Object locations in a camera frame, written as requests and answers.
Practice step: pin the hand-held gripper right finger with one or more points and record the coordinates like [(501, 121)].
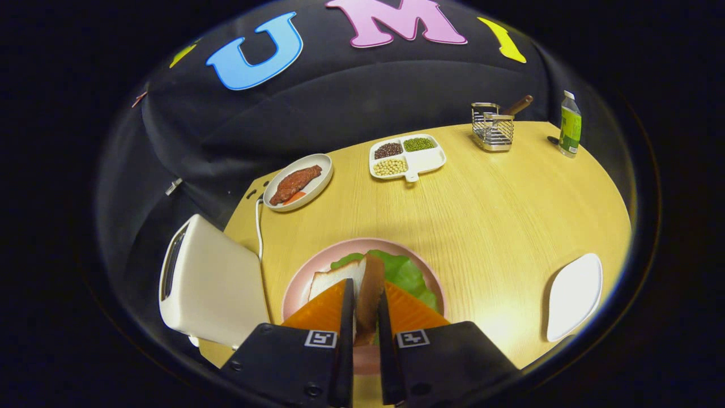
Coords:
[(387, 345)]

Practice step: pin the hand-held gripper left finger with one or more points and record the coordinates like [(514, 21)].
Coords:
[(345, 340)]

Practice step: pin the toasted bread slice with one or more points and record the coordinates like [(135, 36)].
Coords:
[(369, 294)]

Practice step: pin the green lettuce leaf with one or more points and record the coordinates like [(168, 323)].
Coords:
[(408, 275)]

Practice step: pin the pink plate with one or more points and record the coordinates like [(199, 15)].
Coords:
[(306, 272)]

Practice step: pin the white toaster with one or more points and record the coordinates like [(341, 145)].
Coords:
[(215, 277)]

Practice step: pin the orange vegetable slice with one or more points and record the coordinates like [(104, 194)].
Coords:
[(294, 198)]

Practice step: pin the round white plate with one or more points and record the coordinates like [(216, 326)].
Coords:
[(314, 184)]

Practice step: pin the brown meat steak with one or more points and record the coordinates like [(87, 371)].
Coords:
[(294, 184)]

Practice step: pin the pile of yellow beans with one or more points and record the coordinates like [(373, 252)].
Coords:
[(390, 166)]

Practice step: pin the white divided dish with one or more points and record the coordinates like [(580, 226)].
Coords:
[(425, 161)]

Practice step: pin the oval white plate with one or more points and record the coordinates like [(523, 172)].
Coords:
[(575, 297)]

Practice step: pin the pile of dark beans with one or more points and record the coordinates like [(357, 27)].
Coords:
[(388, 150)]

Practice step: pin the pile of green beans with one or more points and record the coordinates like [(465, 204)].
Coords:
[(419, 144)]

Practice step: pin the white cloth clip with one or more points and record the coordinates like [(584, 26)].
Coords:
[(173, 186)]

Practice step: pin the black backdrop cloth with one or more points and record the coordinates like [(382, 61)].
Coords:
[(351, 102)]

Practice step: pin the green label bottle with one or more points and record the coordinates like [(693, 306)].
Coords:
[(570, 127)]

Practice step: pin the pink cloth clip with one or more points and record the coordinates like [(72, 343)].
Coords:
[(139, 100)]

